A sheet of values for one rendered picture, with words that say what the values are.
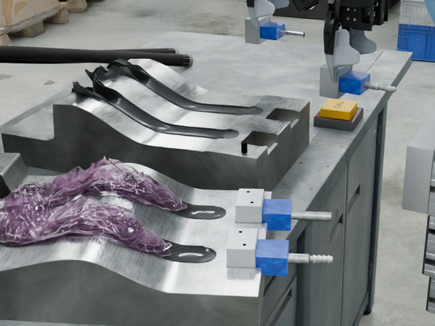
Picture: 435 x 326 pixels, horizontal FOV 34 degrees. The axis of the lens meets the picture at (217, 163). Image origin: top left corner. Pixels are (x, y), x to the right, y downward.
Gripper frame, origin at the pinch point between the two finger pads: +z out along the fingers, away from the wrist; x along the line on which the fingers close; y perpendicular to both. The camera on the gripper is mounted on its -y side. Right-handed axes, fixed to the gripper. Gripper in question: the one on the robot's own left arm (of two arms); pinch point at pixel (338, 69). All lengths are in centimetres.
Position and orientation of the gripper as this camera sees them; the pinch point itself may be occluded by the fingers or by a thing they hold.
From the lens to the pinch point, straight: 129.3
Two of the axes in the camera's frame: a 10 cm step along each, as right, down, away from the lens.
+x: 5.6, -3.8, 7.4
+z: 0.4, 9.0, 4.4
